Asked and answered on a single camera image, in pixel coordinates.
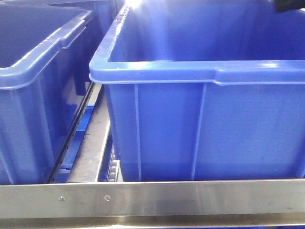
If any stainless steel shelf rack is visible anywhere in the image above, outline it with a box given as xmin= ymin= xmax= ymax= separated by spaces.
xmin=0 ymin=88 xmax=305 ymax=229

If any large blue plastic bin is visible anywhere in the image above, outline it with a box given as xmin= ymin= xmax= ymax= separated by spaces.
xmin=90 ymin=0 xmax=305 ymax=181

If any blue bin left neighbour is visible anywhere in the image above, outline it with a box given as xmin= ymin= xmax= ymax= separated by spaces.
xmin=0 ymin=3 xmax=112 ymax=185

